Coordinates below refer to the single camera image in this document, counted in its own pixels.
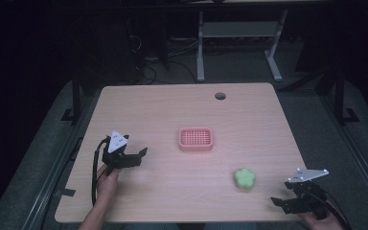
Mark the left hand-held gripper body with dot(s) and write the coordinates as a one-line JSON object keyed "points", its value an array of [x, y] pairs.
{"points": [[116, 143]]}

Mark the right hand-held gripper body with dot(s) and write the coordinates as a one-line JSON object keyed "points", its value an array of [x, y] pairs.
{"points": [[308, 195]]}

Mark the green flower-shaped soap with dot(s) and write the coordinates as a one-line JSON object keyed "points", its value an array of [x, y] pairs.
{"points": [[245, 179]]}

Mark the pink soap dish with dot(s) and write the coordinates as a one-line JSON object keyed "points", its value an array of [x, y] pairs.
{"points": [[195, 138]]}

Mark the person's right hand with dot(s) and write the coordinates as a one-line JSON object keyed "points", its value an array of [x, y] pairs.
{"points": [[324, 223]]}

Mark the person's left hand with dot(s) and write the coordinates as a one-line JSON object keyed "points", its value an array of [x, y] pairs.
{"points": [[107, 185]]}

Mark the black metal stand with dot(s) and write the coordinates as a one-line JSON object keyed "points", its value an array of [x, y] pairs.
{"points": [[341, 96], [76, 96]]}

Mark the grey table edge bracket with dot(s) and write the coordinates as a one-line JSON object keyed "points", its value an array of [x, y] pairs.
{"points": [[66, 192]]}

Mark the white metal desk frame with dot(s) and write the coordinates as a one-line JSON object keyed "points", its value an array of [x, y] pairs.
{"points": [[239, 30]]}

